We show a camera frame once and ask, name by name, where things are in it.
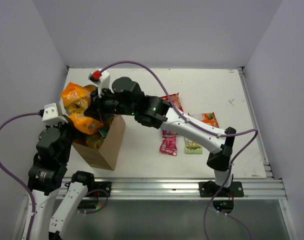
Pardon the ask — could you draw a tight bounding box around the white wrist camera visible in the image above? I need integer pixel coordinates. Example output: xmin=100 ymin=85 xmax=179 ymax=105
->
xmin=42 ymin=103 xmax=68 ymax=126
xmin=88 ymin=69 xmax=111 ymax=97

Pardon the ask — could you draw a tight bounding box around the purple candy packet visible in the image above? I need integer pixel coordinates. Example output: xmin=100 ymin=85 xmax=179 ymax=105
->
xmin=161 ymin=129 xmax=177 ymax=137

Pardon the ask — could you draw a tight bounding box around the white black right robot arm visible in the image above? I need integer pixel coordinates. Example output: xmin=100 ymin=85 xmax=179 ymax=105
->
xmin=84 ymin=77 xmax=236 ymax=197

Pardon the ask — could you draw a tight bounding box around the pink small snack packet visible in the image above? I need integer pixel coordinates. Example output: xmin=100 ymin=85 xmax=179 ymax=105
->
xmin=159 ymin=135 xmax=178 ymax=156

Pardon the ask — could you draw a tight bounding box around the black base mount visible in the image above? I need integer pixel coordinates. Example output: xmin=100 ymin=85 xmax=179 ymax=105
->
xmin=198 ymin=181 xmax=245 ymax=214
xmin=77 ymin=181 xmax=112 ymax=213

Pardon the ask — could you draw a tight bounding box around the red snack packet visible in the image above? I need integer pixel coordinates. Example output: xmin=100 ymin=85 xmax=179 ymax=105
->
xmin=161 ymin=93 xmax=184 ymax=112

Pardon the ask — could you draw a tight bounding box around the brown paper bag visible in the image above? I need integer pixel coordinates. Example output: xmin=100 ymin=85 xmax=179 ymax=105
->
xmin=72 ymin=116 xmax=126 ymax=171

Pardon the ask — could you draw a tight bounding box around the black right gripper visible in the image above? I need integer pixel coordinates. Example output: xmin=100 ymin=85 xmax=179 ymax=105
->
xmin=83 ymin=85 xmax=136 ymax=124

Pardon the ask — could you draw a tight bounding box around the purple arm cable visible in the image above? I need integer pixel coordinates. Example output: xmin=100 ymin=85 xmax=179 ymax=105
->
xmin=0 ymin=111 xmax=44 ymax=237
xmin=100 ymin=60 xmax=259 ymax=240

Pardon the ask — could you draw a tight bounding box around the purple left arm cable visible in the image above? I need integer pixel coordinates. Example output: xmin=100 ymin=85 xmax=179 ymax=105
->
xmin=0 ymin=111 xmax=44 ymax=237

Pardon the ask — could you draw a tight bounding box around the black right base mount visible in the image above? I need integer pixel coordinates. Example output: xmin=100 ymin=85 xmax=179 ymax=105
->
xmin=198 ymin=181 xmax=245 ymax=214

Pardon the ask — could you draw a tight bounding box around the green small snack packet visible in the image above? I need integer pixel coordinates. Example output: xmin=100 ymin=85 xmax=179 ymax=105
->
xmin=184 ymin=137 xmax=203 ymax=155

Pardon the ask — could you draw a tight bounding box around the orange yellow snack bag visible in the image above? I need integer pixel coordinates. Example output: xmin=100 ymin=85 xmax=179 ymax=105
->
xmin=60 ymin=82 xmax=104 ymax=135

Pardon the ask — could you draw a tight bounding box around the brown potato chips bag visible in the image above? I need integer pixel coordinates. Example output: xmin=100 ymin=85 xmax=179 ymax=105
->
xmin=79 ymin=128 xmax=109 ymax=150

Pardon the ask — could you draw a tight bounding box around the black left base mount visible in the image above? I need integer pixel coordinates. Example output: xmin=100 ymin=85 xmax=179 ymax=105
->
xmin=77 ymin=181 xmax=112 ymax=213

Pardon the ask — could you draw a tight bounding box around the orange white snack packet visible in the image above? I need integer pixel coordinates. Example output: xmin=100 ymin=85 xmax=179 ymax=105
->
xmin=189 ymin=112 xmax=219 ymax=128

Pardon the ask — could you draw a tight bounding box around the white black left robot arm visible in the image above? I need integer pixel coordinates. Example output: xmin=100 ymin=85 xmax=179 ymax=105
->
xmin=22 ymin=123 xmax=96 ymax=240

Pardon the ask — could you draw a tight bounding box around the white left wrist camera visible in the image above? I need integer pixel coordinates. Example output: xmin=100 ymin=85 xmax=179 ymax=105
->
xmin=42 ymin=103 xmax=68 ymax=126

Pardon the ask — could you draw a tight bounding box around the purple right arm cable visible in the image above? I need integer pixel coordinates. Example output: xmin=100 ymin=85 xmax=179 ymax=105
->
xmin=100 ymin=60 xmax=259 ymax=240

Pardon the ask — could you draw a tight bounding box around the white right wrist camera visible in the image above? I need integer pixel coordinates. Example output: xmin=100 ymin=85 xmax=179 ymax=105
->
xmin=88 ymin=69 xmax=111 ymax=97

